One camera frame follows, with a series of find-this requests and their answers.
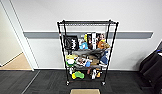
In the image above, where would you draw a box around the blue fabric bag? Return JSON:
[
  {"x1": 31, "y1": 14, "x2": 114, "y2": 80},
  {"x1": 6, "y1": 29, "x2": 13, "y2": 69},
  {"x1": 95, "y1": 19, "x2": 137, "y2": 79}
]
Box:
[{"x1": 98, "y1": 52, "x2": 110, "y2": 66}]

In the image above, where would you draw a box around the orange-yellow small item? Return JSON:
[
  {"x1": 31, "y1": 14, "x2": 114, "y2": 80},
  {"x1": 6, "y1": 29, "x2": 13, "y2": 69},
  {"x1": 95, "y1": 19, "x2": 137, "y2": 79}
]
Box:
[{"x1": 96, "y1": 71, "x2": 102, "y2": 79}]

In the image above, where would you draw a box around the blue white item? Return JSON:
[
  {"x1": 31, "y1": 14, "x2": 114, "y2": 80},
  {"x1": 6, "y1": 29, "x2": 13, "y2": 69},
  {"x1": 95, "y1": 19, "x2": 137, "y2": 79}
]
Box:
[{"x1": 156, "y1": 47, "x2": 162, "y2": 57}]

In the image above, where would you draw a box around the dark box orange print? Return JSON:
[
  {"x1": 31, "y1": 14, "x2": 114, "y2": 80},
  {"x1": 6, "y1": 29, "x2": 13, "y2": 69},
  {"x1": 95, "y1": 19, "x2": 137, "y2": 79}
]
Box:
[{"x1": 86, "y1": 32, "x2": 94, "y2": 51}]

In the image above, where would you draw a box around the small red item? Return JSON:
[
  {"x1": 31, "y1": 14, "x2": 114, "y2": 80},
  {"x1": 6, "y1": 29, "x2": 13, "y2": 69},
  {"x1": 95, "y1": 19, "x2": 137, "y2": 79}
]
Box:
[{"x1": 87, "y1": 68, "x2": 92, "y2": 75}]

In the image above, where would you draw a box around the yellow tall item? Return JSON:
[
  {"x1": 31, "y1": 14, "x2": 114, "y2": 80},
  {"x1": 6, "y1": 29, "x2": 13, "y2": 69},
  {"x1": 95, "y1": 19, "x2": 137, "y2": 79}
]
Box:
[{"x1": 83, "y1": 32, "x2": 89, "y2": 43}]

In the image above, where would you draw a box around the green oblong toy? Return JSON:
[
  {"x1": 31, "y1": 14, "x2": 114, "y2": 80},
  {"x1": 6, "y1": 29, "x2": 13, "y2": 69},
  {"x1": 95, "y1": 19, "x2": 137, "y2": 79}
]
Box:
[{"x1": 73, "y1": 70, "x2": 86, "y2": 80}]

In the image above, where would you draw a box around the colourful printed flat packet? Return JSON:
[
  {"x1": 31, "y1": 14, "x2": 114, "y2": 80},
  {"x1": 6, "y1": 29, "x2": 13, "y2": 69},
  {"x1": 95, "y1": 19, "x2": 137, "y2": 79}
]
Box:
[{"x1": 74, "y1": 56, "x2": 88, "y2": 67}]

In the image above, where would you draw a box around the blue toy pack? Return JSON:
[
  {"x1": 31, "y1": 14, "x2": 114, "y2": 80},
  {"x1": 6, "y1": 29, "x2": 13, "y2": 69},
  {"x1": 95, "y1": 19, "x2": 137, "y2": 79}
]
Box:
[{"x1": 78, "y1": 39, "x2": 89, "y2": 51}]

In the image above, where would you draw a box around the white door frame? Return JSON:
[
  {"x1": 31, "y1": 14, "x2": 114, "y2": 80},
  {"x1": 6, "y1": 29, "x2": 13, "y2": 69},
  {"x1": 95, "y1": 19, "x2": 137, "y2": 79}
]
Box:
[{"x1": 0, "y1": 0, "x2": 40, "y2": 71}]

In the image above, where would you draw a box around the black chair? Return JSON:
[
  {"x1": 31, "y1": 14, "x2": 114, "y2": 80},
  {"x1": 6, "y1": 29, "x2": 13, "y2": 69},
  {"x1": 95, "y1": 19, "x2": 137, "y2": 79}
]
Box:
[{"x1": 138, "y1": 35, "x2": 162, "y2": 93}]

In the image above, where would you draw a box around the small yellow toy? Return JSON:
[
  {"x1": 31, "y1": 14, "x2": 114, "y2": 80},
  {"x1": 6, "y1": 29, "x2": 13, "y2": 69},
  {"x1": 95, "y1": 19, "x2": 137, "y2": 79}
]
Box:
[{"x1": 71, "y1": 73, "x2": 78, "y2": 81}]

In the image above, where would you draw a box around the slim white black box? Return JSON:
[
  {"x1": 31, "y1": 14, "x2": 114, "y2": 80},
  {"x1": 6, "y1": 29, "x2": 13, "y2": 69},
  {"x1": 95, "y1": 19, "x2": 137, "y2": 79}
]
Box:
[{"x1": 92, "y1": 32, "x2": 98, "y2": 50}]

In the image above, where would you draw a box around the black crumpled bag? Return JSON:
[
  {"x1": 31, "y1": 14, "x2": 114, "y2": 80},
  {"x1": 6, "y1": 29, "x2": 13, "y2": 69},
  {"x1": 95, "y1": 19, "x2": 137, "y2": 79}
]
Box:
[{"x1": 81, "y1": 48, "x2": 107, "y2": 58}]

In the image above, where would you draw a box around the small blue item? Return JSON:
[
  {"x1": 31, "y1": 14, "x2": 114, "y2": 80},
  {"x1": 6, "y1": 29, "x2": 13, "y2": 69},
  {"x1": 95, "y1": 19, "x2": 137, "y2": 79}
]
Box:
[{"x1": 84, "y1": 60, "x2": 92, "y2": 68}]

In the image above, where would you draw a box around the black white package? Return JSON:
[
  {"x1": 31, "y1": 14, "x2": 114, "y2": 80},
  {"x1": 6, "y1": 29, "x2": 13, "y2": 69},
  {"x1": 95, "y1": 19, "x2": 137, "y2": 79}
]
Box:
[{"x1": 91, "y1": 68, "x2": 98, "y2": 80}]

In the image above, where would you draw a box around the black wire shelf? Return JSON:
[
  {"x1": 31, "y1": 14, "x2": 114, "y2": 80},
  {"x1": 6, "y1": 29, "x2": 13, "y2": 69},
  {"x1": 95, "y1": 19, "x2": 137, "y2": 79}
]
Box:
[{"x1": 56, "y1": 19, "x2": 120, "y2": 86}]

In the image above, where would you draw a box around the black Huel bag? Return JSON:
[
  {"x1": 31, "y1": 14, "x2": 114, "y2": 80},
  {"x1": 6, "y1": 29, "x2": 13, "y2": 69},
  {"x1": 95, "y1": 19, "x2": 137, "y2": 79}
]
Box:
[{"x1": 62, "y1": 34, "x2": 80, "y2": 51}]

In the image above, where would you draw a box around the green bowl white inside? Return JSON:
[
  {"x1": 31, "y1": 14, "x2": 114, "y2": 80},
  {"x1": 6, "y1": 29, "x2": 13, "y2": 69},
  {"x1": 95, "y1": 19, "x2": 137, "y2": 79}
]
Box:
[{"x1": 65, "y1": 58, "x2": 76, "y2": 68}]

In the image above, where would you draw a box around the small brown carton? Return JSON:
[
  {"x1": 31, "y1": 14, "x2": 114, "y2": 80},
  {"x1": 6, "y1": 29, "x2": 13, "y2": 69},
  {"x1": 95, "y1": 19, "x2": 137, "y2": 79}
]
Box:
[{"x1": 88, "y1": 54, "x2": 100, "y2": 66}]

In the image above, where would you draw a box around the white bottle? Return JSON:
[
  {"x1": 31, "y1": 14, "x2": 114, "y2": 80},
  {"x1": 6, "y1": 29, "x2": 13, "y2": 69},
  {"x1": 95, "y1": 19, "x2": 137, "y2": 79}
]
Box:
[{"x1": 69, "y1": 66, "x2": 76, "y2": 75}]

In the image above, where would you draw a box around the yellow bowl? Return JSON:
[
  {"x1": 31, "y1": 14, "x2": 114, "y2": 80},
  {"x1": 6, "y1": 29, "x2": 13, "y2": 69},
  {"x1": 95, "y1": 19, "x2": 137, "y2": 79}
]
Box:
[{"x1": 65, "y1": 54, "x2": 78, "y2": 61}]

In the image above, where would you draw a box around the orange plush toy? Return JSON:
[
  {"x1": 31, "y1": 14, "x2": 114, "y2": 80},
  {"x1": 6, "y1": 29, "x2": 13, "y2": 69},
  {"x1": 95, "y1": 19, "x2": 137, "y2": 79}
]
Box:
[{"x1": 96, "y1": 39, "x2": 112, "y2": 51}]

